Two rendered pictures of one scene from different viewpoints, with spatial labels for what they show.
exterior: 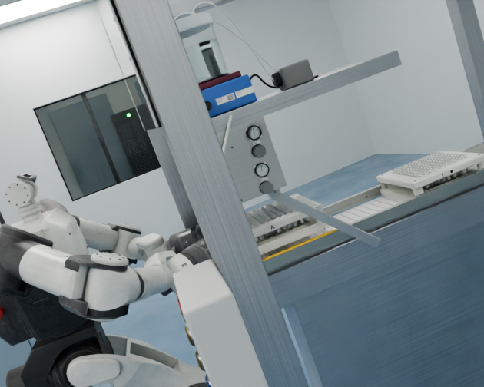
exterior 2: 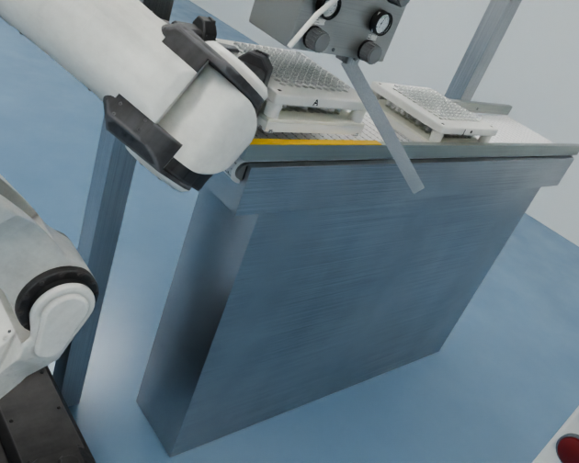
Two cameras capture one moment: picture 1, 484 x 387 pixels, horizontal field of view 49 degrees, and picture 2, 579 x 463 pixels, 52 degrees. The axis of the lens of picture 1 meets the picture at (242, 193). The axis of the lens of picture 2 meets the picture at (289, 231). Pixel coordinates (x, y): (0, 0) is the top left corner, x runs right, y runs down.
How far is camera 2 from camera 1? 0.85 m
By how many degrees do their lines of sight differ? 43
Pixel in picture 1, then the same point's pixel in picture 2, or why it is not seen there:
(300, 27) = not seen: outside the picture
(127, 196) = not seen: outside the picture
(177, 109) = not seen: outside the picture
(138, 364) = (8, 215)
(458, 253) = (410, 214)
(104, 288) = (221, 130)
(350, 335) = (284, 264)
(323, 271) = (324, 186)
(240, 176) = (356, 14)
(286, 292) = (278, 197)
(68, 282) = (168, 85)
